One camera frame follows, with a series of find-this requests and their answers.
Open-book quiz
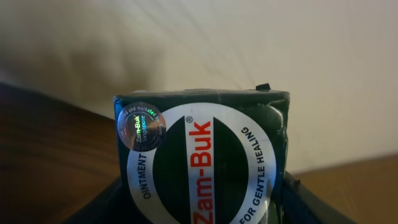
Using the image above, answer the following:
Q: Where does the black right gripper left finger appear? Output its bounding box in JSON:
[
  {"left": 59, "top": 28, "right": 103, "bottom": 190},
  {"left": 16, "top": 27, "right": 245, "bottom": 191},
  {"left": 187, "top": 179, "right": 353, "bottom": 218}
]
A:
[{"left": 62, "top": 177, "right": 149, "bottom": 224}]

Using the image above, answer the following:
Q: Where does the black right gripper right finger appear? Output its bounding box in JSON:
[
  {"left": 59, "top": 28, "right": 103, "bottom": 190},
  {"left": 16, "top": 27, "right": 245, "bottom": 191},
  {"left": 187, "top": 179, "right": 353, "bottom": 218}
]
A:
[{"left": 282, "top": 172, "right": 356, "bottom": 224}]

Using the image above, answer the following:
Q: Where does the dark green small box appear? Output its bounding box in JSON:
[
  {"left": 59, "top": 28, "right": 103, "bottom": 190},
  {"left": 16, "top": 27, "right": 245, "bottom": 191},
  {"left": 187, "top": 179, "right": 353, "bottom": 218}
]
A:
[{"left": 113, "top": 87, "right": 290, "bottom": 223}]

